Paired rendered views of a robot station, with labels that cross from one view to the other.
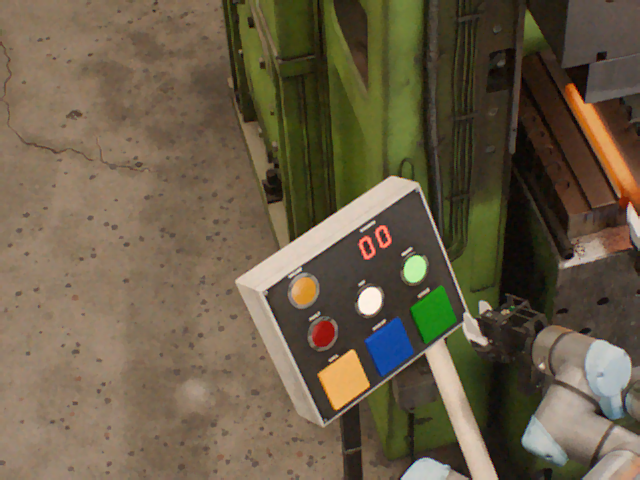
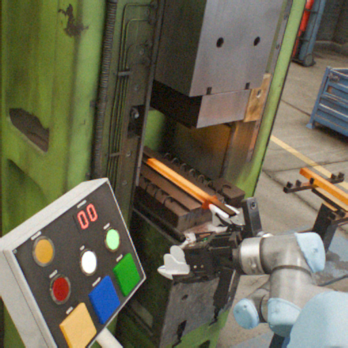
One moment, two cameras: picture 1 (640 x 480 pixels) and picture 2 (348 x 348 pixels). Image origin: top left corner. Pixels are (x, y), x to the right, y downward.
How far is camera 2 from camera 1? 1.29 m
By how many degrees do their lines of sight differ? 35
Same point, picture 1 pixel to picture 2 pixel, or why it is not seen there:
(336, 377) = (74, 326)
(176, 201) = not seen: outside the picture
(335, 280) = (64, 244)
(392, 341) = (107, 294)
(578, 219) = (183, 218)
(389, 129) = (70, 161)
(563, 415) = (300, 289)
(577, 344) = (282, 238)
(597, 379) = (315, 254)
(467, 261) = not seen: hidden behind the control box
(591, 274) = not seen: hidden behind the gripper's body
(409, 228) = (106, 209)
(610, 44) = (214, 81)
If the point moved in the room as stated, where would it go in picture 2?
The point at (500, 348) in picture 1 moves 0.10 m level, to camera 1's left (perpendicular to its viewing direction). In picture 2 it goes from (206, 268) to (164, 279)
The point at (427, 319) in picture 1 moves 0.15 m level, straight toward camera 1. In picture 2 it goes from (124, 276) to (146, 324)
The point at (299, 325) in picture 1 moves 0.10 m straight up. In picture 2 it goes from (43, 281) to (44, 238)
